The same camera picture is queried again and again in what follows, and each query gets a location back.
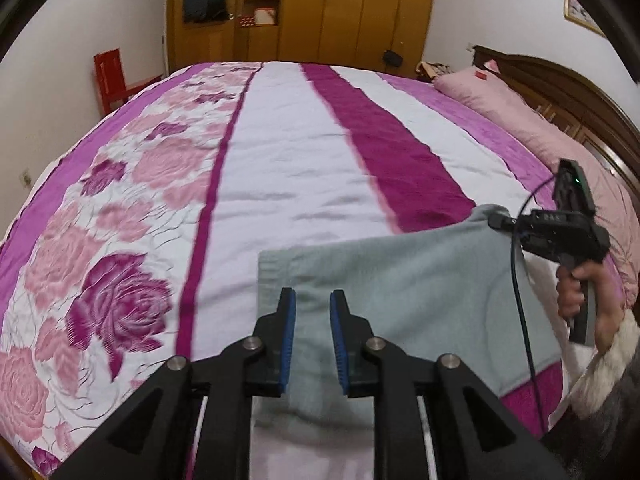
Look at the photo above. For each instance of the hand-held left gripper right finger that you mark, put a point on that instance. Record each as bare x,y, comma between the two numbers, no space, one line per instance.
337,342

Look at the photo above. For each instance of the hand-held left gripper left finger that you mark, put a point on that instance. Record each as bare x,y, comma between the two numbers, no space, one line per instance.
287,340

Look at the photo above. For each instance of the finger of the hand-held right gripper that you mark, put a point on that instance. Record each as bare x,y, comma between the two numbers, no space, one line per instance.
502,221

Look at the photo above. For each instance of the grey pants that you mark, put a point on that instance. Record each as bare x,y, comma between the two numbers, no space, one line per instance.
430,280

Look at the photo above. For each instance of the person's right hand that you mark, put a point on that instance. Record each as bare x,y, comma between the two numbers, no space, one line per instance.
567,295

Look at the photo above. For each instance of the pink pillow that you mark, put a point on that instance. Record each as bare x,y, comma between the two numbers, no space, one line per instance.
525,110

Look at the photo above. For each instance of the dark wooden headboard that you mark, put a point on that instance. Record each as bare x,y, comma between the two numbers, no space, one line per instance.
575,90

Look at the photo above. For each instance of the patterned bag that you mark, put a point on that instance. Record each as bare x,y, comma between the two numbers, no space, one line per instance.
432,71

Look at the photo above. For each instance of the purple floral bedspread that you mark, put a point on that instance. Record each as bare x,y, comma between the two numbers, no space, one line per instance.
280,160

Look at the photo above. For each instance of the person's grey fluffy robe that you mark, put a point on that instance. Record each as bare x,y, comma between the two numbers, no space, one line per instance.
600,455

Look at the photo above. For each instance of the wooden wardrobe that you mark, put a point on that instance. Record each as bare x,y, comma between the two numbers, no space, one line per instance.
350,10

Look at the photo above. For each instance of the red and white box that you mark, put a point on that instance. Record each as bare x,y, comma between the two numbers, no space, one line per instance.
265,16

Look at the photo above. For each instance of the red chair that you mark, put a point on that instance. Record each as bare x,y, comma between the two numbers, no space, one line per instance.
109,77

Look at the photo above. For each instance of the small red dotted box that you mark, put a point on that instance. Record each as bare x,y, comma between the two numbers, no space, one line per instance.
245,21

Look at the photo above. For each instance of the framed wall picture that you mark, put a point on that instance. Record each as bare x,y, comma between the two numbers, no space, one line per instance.
580,12

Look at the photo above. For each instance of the wall socket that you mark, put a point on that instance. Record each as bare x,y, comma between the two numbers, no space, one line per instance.
25,178

